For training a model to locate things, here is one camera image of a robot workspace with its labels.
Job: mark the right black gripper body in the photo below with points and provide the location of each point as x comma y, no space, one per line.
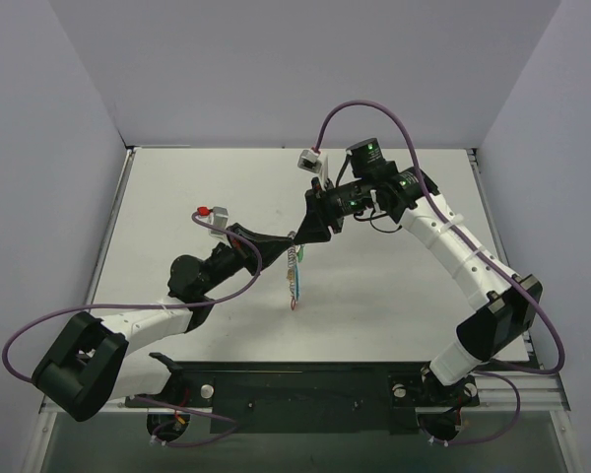
322,208

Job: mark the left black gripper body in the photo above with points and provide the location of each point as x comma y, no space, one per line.
239,241

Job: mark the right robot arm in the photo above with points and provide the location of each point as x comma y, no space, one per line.
501,300

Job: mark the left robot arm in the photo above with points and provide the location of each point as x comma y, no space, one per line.
81,370

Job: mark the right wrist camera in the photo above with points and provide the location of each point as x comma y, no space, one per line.
315,162

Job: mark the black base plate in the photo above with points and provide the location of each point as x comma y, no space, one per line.
300,417

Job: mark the aluminium frame rail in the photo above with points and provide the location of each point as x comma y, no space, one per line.
522,394

